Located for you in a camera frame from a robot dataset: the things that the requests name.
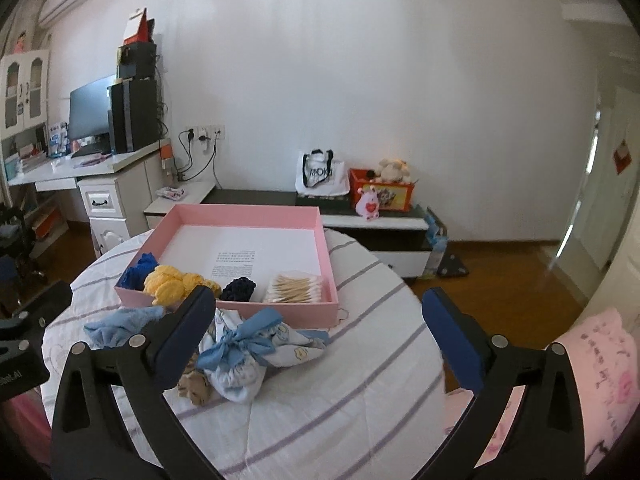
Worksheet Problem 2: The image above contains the white desk with drawers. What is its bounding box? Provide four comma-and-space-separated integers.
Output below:
7, 139, 176, 261

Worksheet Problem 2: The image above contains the blue plastic package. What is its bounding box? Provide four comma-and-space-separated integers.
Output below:
422, 207, 448, 278

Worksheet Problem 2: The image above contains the black computer tower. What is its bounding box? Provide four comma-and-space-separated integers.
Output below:
107, 78, 161, 154

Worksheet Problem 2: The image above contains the yellow knitted cloth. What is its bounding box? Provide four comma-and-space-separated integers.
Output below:
143, 265, 222, 307

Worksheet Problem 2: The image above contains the white tote bag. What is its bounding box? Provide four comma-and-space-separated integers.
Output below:
295, 149, 351, 197

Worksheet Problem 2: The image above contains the cream plush toy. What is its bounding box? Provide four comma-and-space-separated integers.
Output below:
375, 158, 413, 184

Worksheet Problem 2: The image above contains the navy scrunchie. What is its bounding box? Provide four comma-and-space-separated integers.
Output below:
220, 276, 257, 303

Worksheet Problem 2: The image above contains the low white and black cabinet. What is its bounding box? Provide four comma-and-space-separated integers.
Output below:
144, 180, 433, 281

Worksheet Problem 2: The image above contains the beige scrunchie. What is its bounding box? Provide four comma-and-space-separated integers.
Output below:
177, 352, 216, 406

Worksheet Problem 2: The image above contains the black floor stand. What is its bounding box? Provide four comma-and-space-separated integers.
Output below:
437, 255, 470, 278

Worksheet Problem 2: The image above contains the pink heart toy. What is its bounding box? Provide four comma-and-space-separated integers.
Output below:
356, 185, 382, 222

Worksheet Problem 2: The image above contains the stack of books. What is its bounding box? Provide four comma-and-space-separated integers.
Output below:
2, 152, 48, 178

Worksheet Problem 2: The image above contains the red toy box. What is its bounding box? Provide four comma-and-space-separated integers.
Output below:
348, 167, 416, 212

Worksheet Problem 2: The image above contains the white glass-door cabinet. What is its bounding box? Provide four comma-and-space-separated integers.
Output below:
0, 49, 51, 181

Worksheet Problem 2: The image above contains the white striped tablecloth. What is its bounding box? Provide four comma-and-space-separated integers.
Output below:
42, 227, 446, 480

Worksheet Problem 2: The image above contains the blue knitted cloth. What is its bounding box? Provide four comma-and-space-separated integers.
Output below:
120, 252, 160, 292

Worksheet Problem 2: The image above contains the black box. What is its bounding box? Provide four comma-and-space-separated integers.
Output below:
117, 42, 158, 81

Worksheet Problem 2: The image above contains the black office chair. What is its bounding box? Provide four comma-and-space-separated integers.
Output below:
0, 205, 48, 286

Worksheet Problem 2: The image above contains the white wall socket strip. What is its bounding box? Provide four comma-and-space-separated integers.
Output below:
186, 122, 226, 142

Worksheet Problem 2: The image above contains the printed baby hat blue bow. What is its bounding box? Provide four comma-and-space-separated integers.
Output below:
196, 307, 331, 403

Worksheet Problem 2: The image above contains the red door decoration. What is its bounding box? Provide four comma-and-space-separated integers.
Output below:
614, 137, 635, 175

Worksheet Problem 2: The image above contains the black power cable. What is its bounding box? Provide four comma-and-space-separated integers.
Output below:
177, 130, 218, 183

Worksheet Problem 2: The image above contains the black computer monitor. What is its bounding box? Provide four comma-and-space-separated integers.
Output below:
68, 74, 118, 157

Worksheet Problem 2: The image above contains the pack of cotton swabs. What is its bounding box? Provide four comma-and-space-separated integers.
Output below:
262, 272, 323, 304

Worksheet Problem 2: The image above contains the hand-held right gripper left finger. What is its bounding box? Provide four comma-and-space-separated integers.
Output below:
50, 285, 221, 480

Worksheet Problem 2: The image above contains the red and white desk calendar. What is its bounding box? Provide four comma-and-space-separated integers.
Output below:
122, 8, 156, 46

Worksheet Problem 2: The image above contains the blue and white wipes pack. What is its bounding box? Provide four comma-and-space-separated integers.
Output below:
47, 122, 68, 156

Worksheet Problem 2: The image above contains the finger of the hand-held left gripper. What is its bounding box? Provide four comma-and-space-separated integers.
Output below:
0, 280, 73, 328

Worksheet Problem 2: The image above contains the light blue cloth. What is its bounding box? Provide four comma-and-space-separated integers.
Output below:
83, 305, 166, 348

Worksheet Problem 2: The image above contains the pink box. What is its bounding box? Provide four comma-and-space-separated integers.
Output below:
114, 203, 341, 328

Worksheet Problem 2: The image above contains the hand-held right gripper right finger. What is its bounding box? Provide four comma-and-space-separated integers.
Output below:
421, 287, 586, 480

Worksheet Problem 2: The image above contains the pink bedding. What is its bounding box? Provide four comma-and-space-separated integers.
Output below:
7, 390, 53, 456

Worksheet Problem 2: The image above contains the white door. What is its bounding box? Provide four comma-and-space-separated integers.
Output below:
575, 85, 640, 271

